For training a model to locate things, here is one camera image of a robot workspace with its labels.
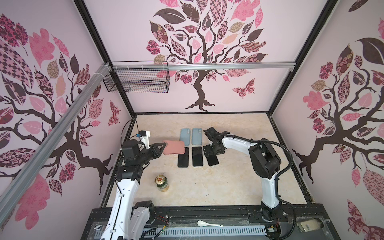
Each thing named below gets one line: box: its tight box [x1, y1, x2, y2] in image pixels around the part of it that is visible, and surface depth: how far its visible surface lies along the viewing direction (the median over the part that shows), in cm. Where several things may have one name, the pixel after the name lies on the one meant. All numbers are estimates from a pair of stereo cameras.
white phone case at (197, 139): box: [191, 128, 203, 146], surface depth 108 cm
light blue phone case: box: [179, 128, 191, 146], surface depth 109 cm
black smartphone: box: [177, 147, 190, 168], surface depth 95 cm
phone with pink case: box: [206, 154, 219, 166], surface depth 94 cm
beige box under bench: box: [296, 218, 322, 232], surface depth 70 cm
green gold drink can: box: [154, 174, 170, 192], surface depth 77 cm
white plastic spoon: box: [197, 220, 224, 227], surface depth 72 cm
